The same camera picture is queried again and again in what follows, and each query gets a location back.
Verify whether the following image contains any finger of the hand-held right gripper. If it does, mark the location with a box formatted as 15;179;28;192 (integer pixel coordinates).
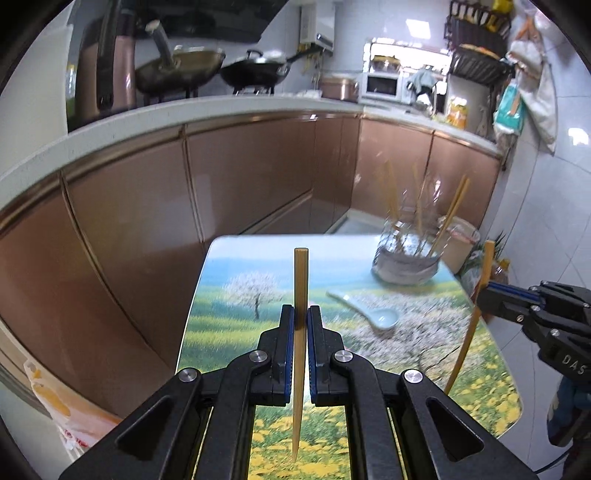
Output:
477;287;537;325
489;282;544;304

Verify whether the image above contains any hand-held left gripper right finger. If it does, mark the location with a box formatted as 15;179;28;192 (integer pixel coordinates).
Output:
307;305;542;480

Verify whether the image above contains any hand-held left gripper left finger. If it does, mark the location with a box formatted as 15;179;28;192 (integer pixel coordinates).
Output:
58;305;296;480

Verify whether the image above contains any bamboo chopstick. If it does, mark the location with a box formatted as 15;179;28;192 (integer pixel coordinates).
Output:
291;247;310;463
426;175;470;260
443;239;496;394
412;164;427;237

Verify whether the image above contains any glass jar with chopsticks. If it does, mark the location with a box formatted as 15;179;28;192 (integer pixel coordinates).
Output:
373;180;446;287

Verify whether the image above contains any white plastic bucket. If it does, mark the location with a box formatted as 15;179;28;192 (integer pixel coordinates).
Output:
443;217;482;274

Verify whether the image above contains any light blue ceramic spoon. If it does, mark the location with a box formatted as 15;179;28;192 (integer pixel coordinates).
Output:
326;288;399;331

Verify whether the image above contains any grey printed holder sleeve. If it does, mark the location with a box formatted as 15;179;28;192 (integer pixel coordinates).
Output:
373;247;443;287

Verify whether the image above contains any teal and white bag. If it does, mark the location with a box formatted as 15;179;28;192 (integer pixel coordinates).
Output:
493;82;526;136

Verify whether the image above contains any yellow packet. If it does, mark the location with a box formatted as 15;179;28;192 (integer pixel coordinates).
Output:
446;95;469;128

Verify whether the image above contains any white hanging bag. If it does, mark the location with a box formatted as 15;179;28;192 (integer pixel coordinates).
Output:
505;13;560;157

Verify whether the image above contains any brown kitchen cabinet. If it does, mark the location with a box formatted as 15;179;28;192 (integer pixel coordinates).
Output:
0;113;504;416

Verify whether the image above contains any orange and white plastic bag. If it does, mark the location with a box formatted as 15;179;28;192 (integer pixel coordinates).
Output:
22;360;122;463

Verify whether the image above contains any white microwave oven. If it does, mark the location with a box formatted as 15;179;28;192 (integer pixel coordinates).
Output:
359;71;408;104

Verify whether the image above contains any metal countertop shelf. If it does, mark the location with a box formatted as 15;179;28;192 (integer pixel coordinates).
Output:
364;38;452;75

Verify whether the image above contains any brown cooking pot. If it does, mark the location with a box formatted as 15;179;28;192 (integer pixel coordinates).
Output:
320;76;360;102

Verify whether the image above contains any white kitchen countertop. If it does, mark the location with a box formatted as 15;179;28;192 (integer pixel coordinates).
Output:
0;93;505;210

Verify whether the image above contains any black wok with lid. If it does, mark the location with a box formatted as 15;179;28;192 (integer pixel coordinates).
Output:
220;45;320;92

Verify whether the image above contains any bronze wok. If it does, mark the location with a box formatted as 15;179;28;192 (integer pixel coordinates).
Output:
134;20;227;94

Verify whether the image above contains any white water heater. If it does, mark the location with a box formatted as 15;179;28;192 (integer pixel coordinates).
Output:
298;2;336;51

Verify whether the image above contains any rose metal thermos flask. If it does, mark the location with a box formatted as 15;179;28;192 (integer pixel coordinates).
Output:
75;0;138;124

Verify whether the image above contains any dark range hood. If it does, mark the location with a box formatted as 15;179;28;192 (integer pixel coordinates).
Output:
131;0;289;45

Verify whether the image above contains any black cable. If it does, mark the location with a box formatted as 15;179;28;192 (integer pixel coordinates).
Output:
534;449;575;474

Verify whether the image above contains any black wall rack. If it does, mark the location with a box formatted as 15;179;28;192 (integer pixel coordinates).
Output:
444;0;516;88

